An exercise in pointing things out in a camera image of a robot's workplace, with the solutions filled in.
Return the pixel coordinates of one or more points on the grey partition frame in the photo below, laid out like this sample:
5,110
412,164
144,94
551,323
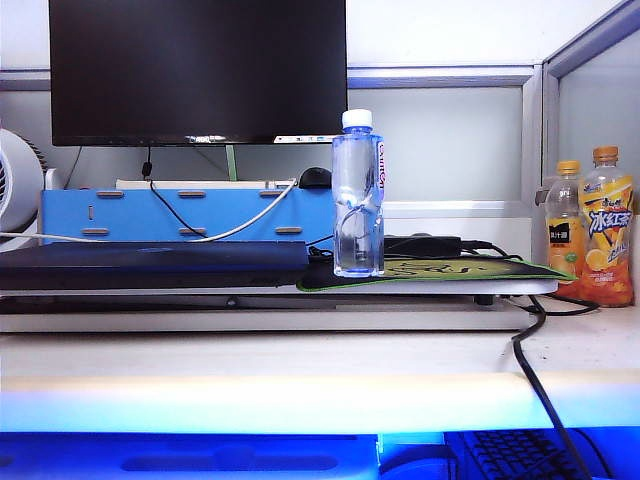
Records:
440,76

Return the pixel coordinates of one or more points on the white desk fan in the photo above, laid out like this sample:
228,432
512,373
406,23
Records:
20,175

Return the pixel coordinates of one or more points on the clear mineral water bottle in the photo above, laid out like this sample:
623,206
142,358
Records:
357,210

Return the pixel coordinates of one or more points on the flat white box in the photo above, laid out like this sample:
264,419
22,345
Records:
210,184

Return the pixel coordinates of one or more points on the black computer mouse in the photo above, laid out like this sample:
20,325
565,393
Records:
315,177

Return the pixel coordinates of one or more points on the black keyboard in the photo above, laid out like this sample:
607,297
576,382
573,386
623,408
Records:
510,452

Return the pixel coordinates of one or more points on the large iced tea bottle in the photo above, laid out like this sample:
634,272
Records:
606,235

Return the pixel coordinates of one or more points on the black computer monitor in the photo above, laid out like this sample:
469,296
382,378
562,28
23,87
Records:
200,70

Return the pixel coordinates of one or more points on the blue wooden monitor riser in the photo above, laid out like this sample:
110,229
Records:
65,212

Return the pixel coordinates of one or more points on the dark blue closed laptop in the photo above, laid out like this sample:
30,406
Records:
150,262

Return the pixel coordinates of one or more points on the green monitor stand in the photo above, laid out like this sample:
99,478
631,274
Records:
231,162

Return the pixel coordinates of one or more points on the black power adapter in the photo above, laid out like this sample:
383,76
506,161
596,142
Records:
425,244

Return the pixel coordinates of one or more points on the small orange juice bottle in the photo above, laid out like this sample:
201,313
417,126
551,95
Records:
564,240

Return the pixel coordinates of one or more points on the white desk riser platform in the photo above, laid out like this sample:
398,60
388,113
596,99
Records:
250,320

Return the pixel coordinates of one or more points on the black green-edged mouse pad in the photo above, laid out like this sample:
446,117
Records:
450,270

